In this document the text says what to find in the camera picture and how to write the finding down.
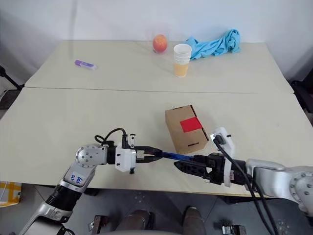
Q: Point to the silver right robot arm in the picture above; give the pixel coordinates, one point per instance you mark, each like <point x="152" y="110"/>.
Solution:
<point x="271" y="178"/>

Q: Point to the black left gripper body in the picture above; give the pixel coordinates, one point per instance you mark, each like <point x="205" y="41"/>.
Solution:
<point x="129" y="142"/>

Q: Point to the blue pen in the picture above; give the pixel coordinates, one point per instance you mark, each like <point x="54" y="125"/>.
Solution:
<point x="174" y="155"/>

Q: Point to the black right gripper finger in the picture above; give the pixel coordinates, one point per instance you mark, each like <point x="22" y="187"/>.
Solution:
<point x="190" y="169"/>
<point x="200" y="158"/>

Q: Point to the dark rounded shape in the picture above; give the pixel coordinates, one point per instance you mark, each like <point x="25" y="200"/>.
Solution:
<point x="194" y="220"/>
<point x="138" y="221"/>

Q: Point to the light blue cloth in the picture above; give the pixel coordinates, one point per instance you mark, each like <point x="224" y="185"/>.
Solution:
<point x="215" y="46"/>

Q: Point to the brown cardboard box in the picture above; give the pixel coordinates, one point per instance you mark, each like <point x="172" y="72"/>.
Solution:
<point x="188" y="142"/>

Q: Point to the orange peach fruit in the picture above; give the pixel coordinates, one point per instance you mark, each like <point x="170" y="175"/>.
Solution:
<point x="160" y="42"/>

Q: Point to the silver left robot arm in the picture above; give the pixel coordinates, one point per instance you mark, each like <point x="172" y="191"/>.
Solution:
<point x="86" y="155"/>

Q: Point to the black table frame bar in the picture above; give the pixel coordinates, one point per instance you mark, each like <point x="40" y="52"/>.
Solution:
<point x="239" y="197"/>
<point x="90" y="192"/>

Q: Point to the purple capped stick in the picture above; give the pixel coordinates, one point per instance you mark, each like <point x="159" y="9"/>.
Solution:
<point x="84" y="64"/>

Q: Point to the metal caster bracket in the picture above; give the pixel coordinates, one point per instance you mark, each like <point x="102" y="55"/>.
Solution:
<point x="99" y="224"/>
<point x="231" y="228"/>

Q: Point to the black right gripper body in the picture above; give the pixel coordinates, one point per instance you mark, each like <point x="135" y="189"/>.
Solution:
<point x="216" y="169"/>

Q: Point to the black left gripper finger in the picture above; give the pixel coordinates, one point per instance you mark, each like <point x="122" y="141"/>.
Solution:
<point x="151" y="149"/>
<point x="150" y="160"/>

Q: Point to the red tape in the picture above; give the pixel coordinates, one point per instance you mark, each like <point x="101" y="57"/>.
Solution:
<point x="191" y="124"/>

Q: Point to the orange paper cup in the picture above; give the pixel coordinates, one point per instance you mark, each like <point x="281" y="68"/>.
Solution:
<point x="181" y="70"/>

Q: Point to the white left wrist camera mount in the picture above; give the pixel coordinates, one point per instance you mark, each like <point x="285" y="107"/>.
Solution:
<point x="125" y="159"/>

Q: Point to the black stand leg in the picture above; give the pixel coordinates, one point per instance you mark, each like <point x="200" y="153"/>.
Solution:
<point x="11" y="79"/>

